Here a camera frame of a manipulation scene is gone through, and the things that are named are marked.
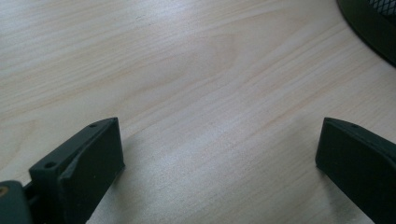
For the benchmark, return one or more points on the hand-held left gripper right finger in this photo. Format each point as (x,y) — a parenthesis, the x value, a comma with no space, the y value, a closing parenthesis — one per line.
(358,165)

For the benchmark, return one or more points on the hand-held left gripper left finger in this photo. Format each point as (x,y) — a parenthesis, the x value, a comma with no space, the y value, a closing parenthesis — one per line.
(84,168)

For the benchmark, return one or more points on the black mesh metal container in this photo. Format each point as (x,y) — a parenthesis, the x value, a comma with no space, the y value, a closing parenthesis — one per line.
(372,25)

